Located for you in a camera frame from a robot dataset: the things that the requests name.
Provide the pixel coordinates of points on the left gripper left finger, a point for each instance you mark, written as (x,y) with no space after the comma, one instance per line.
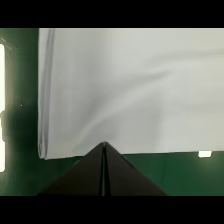
(83,176)

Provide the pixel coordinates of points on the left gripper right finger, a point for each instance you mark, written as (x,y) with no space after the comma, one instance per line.
(126,178)

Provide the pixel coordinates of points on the white T-shirt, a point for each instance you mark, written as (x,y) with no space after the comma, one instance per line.
(133,90)

